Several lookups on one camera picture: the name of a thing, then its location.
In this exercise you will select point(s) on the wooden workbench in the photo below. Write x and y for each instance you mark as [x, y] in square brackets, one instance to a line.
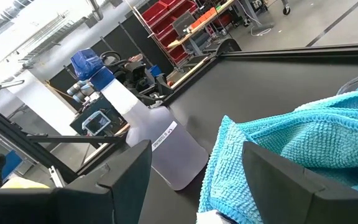
[204, 23]

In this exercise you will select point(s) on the grey laptop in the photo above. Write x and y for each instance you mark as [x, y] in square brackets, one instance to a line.
[183, 23]

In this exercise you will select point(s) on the black caster wheel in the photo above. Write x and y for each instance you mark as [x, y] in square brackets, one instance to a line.
[286, 10]

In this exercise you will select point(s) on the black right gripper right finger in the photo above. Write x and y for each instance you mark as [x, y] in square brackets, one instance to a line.
[306, 196]

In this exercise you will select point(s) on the clear plastic basket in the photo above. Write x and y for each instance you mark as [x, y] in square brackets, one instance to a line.
[346, 82]

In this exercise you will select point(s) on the teach pendant with screen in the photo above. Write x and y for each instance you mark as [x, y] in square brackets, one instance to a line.
[96, 123]

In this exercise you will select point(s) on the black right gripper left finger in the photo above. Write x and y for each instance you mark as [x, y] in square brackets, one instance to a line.
[73, 205]

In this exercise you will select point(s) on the blue microfiber towel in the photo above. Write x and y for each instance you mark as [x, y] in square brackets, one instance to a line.
[306, 130]

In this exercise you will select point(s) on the yellow microfiber towel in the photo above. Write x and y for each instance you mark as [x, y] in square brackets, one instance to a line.
[23, 183]

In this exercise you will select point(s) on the red storage bin shelf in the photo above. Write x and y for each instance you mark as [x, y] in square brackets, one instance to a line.
[157, 12]

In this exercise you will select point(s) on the grey desk leg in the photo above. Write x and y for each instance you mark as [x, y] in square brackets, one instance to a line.
[253, 15]

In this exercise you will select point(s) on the spray bottle with blue head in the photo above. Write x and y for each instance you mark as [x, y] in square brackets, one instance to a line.
[166, 146]

